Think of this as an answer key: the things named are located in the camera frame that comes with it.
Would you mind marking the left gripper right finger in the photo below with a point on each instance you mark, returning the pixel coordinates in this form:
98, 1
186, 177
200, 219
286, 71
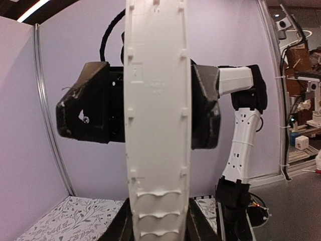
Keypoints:
197, 226

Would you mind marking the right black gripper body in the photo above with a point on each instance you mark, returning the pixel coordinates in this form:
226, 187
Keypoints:
116, 105

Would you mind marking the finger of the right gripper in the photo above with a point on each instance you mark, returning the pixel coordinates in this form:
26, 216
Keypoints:
206, 116
81, 114

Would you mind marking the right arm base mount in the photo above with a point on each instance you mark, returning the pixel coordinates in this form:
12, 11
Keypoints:
250, 213

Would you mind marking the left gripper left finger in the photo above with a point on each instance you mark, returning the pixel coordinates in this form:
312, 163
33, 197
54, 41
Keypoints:
121, 227

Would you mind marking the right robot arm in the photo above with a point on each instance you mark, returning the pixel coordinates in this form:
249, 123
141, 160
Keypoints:
249, 99

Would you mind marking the floral patterned table mat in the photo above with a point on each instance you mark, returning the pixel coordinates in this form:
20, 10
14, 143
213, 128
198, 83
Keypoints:
77, 218

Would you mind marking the curved ceiling light strip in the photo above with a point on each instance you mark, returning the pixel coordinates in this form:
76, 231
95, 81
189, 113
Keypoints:
31, 10

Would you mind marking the white remote battery cover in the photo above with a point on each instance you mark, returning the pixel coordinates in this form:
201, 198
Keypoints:
157, 101

